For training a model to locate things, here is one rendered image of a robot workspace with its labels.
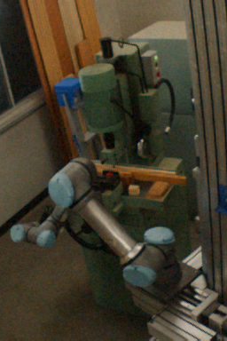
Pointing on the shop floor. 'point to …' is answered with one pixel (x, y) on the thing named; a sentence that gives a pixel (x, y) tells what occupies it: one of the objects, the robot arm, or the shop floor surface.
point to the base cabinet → (110, 291)
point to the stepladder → (68, 87)
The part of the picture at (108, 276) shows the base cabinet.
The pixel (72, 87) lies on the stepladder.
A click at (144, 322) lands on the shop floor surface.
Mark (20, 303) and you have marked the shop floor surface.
